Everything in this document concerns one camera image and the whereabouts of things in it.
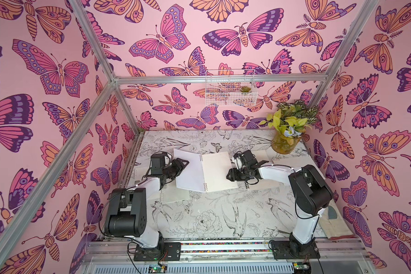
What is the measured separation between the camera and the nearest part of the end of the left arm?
742mm

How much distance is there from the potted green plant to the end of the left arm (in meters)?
0.55

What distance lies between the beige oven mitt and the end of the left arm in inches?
28.9

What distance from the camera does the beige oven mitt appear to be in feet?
2.56

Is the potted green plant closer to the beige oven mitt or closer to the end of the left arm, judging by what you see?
the beige oven mitt

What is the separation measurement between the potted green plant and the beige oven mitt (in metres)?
0.39

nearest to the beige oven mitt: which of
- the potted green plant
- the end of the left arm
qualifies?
the potted green plant

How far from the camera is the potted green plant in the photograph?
0.91 metres
